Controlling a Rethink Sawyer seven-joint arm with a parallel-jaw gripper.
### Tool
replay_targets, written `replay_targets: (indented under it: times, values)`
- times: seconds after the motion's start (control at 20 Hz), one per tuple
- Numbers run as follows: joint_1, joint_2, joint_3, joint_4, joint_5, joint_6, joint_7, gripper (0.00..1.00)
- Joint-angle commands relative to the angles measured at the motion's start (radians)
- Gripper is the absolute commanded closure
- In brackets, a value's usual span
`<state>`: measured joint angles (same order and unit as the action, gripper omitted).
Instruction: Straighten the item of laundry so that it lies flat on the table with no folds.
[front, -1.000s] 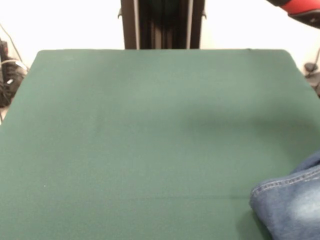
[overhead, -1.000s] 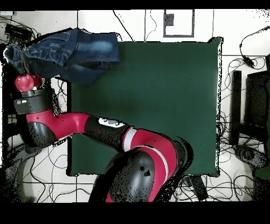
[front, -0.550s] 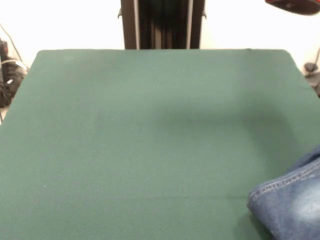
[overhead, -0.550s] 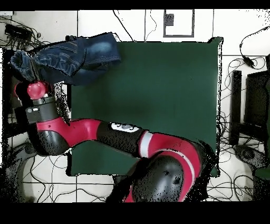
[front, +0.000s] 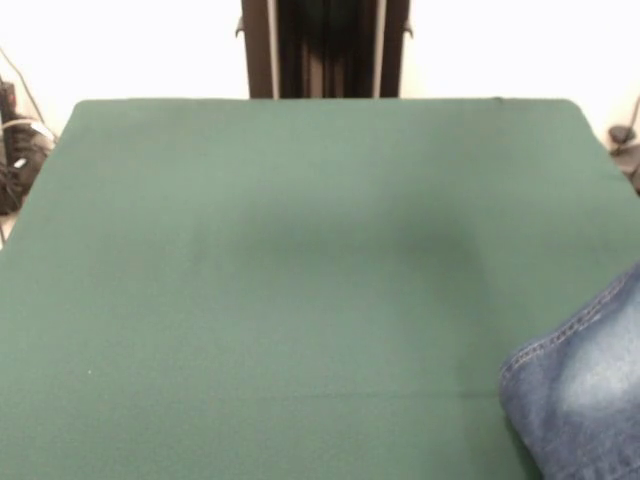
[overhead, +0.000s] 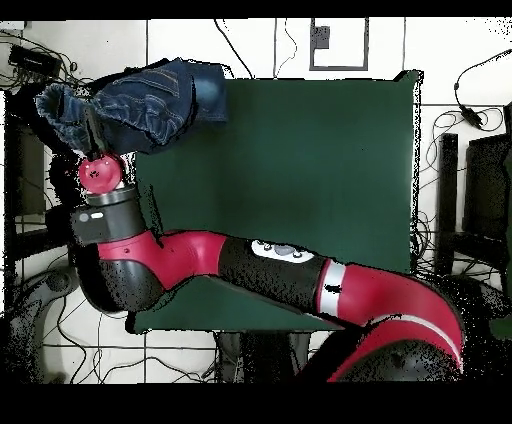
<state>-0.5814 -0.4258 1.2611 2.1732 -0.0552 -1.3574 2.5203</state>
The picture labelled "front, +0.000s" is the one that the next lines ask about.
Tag black cable bundle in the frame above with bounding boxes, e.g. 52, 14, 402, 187
0, 79, 57, 217

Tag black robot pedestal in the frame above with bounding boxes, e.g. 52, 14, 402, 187
234, 0, 415, 100

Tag black cable with plug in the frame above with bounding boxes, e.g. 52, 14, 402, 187
607, 94, 640, 196

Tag blue denim jeans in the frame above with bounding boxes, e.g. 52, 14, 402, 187
499, 262, 640, 480

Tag dark green table cloth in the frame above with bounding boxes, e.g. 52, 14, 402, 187
0, 98, 640, 480

